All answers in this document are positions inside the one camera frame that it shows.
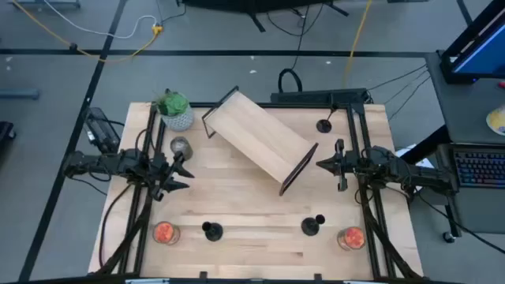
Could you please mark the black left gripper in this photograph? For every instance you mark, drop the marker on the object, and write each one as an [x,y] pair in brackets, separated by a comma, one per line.
[161,175]

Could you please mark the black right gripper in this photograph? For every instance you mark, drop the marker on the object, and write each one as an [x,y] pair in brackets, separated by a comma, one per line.
[347,163]

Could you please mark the silver tin can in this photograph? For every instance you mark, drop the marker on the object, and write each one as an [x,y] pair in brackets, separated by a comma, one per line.
[181,146]

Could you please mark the red-topped can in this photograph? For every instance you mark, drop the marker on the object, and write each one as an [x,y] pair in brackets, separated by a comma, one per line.
[165,232]

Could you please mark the orange candle glass jar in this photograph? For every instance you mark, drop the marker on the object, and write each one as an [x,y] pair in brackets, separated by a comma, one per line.
[352,238]

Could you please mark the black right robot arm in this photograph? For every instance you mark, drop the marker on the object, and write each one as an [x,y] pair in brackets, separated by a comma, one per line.
[394,165]

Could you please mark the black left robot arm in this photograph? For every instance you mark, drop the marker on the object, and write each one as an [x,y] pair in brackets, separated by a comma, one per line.
[118,162]

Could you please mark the black power box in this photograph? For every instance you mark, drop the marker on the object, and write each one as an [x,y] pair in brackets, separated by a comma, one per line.
[315,96]

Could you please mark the green succulent in patterned pot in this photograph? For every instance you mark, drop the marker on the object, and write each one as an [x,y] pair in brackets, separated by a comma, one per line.
[173,104]

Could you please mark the small black table clip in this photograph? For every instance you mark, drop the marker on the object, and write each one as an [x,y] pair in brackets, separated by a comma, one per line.
[317,276]
[203,275]

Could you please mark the grey side desk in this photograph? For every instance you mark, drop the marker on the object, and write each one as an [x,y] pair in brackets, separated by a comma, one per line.
[461,114]

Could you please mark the computer keyboard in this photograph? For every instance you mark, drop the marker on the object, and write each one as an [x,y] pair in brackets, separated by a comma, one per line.
[479,167]

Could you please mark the yellow plate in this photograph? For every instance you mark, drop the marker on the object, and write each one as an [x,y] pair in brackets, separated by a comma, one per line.
[498,120]

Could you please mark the black chair base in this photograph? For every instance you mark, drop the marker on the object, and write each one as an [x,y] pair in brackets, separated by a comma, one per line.
[6,132]

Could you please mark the black floor stand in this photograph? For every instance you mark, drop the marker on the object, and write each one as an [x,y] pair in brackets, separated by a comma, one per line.
[252,4]

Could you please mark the grey floor bar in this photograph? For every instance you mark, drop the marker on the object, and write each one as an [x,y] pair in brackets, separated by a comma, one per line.
[19,94]

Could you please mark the black computer monitor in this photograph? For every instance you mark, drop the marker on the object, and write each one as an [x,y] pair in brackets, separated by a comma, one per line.
[481,55]

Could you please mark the wooden shelf with black frame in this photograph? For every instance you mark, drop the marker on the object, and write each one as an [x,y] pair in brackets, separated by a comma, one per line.
[256,134]

